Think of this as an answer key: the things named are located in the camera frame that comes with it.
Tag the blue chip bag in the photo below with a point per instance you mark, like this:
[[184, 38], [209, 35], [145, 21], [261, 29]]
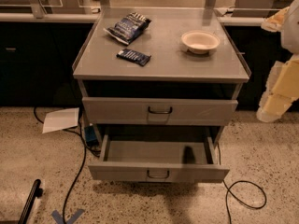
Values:
[[128, 28]]

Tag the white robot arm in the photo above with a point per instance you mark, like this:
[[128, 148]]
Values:
[[282, 85]]

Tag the blue power adapter box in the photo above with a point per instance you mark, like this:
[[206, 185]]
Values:
[[90, 137]]

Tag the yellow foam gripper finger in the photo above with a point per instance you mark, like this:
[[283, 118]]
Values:
[[272, 107]]

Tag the white paper bowl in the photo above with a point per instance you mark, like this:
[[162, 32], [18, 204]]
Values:
[[200, 42]]

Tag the grey top drawer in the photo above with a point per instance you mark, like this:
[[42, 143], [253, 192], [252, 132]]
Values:
[[148, 111]]

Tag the grey metal drawer cabinet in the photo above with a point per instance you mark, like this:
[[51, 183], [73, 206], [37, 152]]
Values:
[[172, 72]]

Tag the blue snack bar wrapper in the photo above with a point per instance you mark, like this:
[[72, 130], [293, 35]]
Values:
[[134, 56]]

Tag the dark counter cabinet left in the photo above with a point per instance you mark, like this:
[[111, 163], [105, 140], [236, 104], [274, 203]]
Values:
[[36, 61]]

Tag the grey drawer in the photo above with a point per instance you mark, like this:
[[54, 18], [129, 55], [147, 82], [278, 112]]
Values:
[[148, 111], [161, 161]]

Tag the white paper sheet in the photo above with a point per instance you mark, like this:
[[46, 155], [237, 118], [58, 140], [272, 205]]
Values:
[[60, 120]]

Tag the black bar floor stand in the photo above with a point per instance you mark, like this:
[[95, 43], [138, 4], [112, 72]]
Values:
[[35, 192]]

